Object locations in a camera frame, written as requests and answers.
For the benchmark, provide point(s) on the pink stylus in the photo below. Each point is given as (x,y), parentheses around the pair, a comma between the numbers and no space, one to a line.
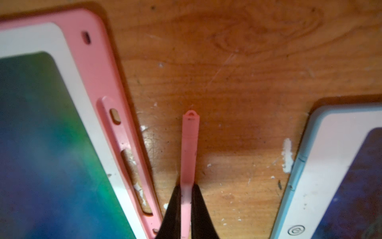
(189,147)

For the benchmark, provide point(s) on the blue tablet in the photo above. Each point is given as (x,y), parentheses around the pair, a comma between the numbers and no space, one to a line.
(335,186)

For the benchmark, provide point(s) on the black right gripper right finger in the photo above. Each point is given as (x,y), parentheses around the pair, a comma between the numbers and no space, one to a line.
(202,226)

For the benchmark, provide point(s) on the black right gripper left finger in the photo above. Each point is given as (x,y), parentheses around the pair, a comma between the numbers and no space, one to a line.
(171,225)

